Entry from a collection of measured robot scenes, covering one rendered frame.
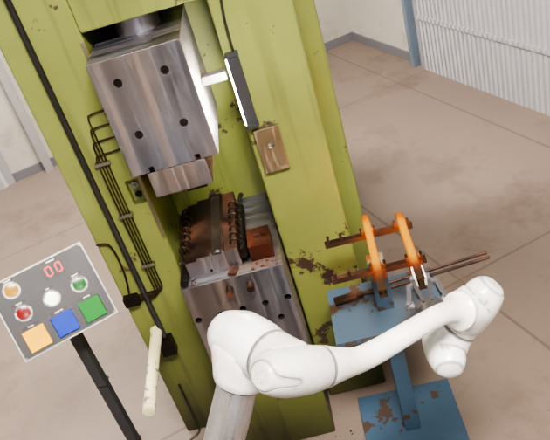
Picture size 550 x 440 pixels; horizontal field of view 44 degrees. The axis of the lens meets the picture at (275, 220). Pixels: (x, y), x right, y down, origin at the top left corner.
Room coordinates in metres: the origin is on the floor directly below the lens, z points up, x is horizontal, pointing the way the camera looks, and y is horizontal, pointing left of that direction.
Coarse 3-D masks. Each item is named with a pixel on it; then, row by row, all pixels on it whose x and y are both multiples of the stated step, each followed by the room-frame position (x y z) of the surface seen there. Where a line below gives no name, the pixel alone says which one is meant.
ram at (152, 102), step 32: (160, 32) 2.18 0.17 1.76; (192, 32) 2.44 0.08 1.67; (96, 64) 2.07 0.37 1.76; (128, 64) 2.06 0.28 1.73; (160, 64) 2.05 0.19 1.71; (192, 64) 2.15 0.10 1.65; (128, 96) 2.06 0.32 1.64; (160, 96) 2.06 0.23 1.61; (192, 96) 2.05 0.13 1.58; (128, 128) 2.07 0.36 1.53; (160, 128) 2.06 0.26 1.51; (192, 128) 2.05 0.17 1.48; (128, 160) 2.07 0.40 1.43; (160, 160) 2.06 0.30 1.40; (192, 160) 2.06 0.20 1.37
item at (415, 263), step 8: (400, 216) 2.00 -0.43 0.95; (400, 224) 1.94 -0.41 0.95; (400, 232) 1.92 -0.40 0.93; (408, 232) 1.89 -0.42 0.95; (408, 240) 1.84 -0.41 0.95; (408, 248) 1.80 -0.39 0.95; (408, 256) 1.77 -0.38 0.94; (416, 256) 1.75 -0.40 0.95; (416, 264) 1.70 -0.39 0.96; (416, 272) 1.65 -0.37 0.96; (424, 288) 1.62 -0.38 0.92
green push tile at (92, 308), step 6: (96, 294) 1.96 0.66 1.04; (84, 300) 1.94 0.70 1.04; (90, 300) 1.94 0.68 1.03; (96, 300) 1.95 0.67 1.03; (84, 306) 1.93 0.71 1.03; (90, 306) 1.93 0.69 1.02; (96, 306) 1.93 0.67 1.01; (102, 306) 1.93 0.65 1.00; (84, 312) 1.92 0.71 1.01; (90, 312) 1.92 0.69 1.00; (96, 312) 1.92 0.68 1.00; (102, 312) 1.92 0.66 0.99; (90, 318) 1.91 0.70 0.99; (96, 318) 1.91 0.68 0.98
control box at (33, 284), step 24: (48, 264) 2.01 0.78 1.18; (72, 264) 2.02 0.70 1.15; (0, 288) 1.95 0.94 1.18; (24, 288) 1.96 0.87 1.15; (48, 288) 1.96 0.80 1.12; (72, 288) 1.97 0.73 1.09; (96, 288) 1.98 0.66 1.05; (0, 312) 1.90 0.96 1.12; (48, 312) 1.92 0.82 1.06; (72, 312) 1.92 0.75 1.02; (72, 336) 1.88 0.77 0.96; (24, 360) 1.82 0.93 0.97
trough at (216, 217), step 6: (216, 198) 2.46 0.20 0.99; (216, 204) 2.42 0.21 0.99; (216, 210) 2.37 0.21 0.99; (216, 216) 2.33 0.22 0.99; (216, 222) 2.28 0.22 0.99; (216, 228) 2.24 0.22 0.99; (216, 234) 2.19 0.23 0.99; (216, 240) 2.15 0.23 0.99; (216, 246) 2.11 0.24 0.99; (216, 252) 2.07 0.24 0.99
